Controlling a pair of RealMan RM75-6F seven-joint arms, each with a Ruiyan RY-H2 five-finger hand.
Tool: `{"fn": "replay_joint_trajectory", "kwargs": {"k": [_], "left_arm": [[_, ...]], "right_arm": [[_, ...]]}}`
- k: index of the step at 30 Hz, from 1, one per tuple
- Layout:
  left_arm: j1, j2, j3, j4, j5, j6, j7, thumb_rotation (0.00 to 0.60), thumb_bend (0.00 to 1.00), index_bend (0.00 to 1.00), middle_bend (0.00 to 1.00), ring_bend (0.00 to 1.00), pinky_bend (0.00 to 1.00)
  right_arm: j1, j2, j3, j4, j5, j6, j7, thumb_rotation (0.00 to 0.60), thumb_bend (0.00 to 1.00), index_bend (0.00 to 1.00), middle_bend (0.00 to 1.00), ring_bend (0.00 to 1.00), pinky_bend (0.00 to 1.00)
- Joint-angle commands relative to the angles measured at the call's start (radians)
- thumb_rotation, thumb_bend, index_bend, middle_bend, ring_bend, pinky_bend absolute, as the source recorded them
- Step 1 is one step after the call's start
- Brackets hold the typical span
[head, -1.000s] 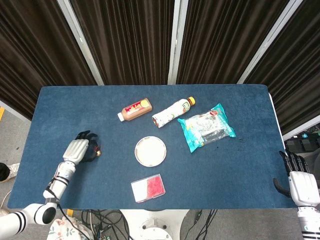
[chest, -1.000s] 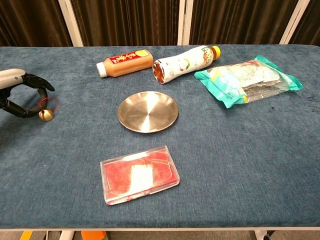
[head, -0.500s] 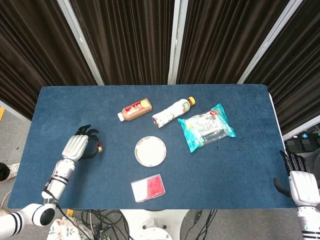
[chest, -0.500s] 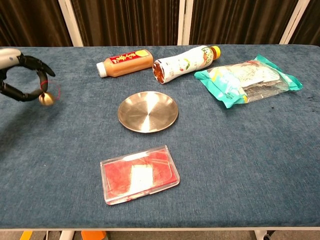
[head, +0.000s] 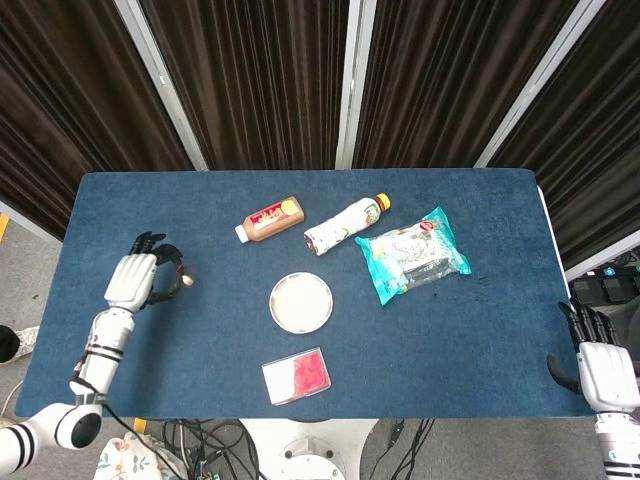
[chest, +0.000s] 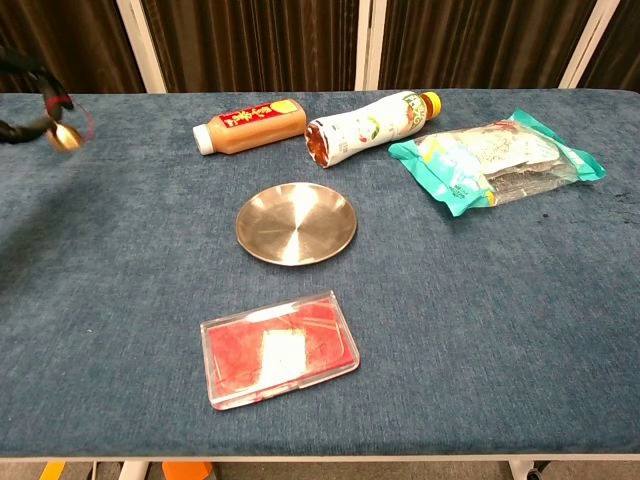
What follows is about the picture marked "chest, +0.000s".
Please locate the teal snack bag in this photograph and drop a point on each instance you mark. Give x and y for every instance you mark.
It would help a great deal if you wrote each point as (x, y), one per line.
(495, 160)

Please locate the white table leg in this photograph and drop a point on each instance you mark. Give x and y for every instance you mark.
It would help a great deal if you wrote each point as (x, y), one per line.
(522, 470)
(134, 470)

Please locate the round metal plate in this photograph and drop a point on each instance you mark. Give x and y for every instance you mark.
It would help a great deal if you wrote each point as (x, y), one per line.
(296, 223)

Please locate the dark brown curtain panel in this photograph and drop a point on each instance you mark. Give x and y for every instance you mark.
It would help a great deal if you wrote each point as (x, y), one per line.
(625, 50)
(480, 45)
(75, 45)
(250, 45)

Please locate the tea bottle white label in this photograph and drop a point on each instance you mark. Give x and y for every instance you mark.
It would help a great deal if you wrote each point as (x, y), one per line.
(370, 127)

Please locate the white frame post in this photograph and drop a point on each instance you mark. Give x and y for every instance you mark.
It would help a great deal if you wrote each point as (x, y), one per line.
(142, 50)
(369, 45)
(590, 45)

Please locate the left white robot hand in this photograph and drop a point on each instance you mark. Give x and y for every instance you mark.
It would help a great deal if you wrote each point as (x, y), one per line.
(47, 87)

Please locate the blue table cloth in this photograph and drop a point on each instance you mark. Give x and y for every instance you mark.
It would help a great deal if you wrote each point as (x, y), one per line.
(450, 300)

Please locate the clear plastic case red contents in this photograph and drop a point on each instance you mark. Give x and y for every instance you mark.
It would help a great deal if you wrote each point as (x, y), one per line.
(280, 350)

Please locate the orange block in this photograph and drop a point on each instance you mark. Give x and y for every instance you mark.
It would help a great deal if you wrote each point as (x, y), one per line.
(186, 471)

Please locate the brown drink bottle red label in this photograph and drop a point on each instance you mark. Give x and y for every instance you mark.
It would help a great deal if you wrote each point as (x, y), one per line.
(250, 125)

